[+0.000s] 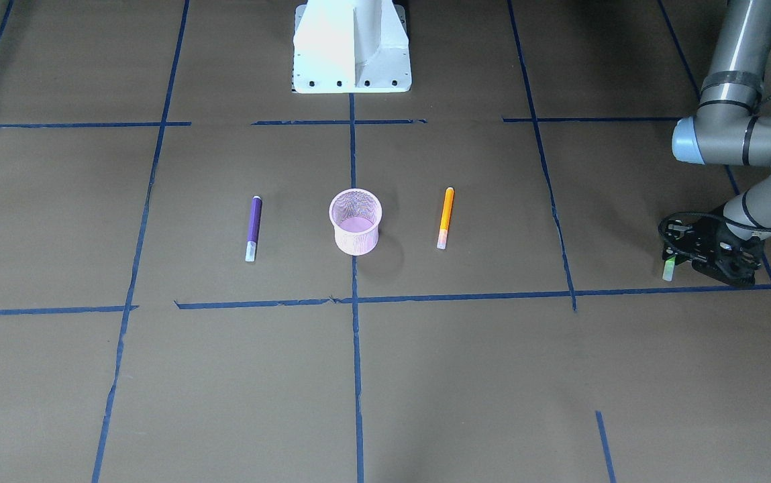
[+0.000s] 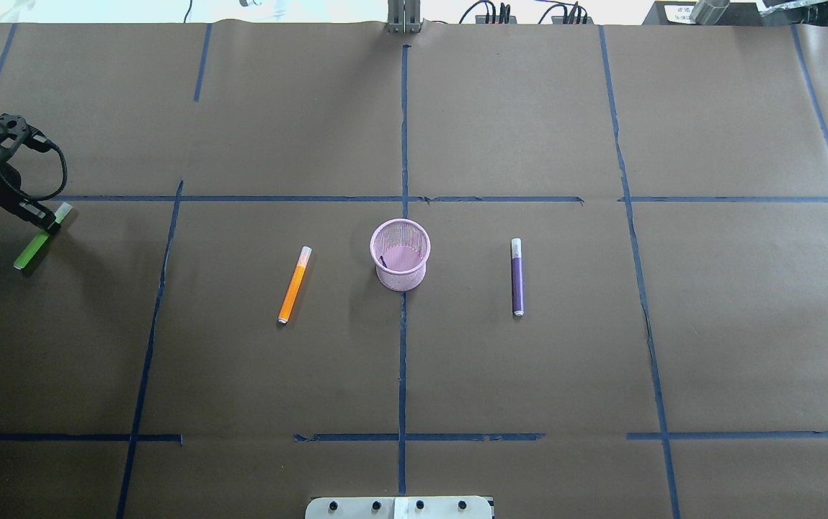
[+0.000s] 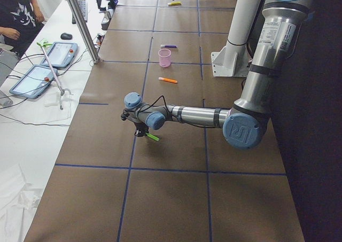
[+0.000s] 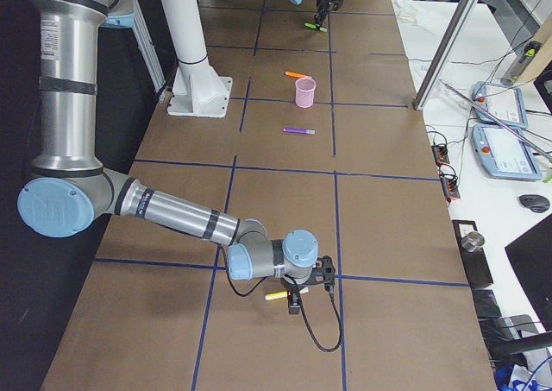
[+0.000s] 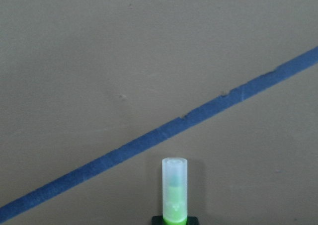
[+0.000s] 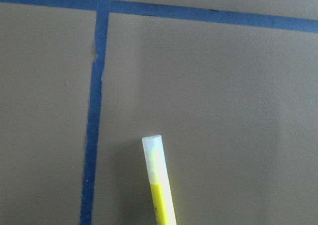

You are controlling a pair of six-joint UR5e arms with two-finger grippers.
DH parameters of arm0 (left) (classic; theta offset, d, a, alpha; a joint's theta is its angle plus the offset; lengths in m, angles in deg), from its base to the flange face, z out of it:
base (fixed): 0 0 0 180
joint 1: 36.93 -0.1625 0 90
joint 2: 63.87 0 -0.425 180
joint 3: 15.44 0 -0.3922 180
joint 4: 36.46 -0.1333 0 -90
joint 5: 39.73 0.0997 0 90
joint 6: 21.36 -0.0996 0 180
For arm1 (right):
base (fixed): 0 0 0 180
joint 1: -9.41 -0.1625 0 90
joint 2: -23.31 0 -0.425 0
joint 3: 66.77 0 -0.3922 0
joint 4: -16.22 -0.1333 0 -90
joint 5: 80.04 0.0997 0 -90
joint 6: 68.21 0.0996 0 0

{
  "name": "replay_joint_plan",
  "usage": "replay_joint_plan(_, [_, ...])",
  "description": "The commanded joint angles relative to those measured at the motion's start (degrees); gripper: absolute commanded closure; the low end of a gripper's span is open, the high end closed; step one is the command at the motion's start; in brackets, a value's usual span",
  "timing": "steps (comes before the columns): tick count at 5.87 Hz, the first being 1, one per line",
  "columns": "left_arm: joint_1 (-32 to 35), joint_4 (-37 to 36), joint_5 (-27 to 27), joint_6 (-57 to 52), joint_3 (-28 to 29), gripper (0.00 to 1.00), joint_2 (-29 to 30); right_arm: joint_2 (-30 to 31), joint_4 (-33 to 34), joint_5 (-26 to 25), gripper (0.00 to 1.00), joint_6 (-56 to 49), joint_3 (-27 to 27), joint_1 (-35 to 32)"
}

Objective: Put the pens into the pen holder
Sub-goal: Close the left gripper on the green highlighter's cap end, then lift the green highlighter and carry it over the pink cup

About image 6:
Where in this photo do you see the yellow highlighter pen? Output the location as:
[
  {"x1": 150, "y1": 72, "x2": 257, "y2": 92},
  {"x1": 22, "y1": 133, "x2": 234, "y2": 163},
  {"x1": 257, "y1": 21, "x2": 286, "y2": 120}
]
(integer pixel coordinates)
[{"x1": 142, "y1": 135, "x2": 177, "y2": 225}]

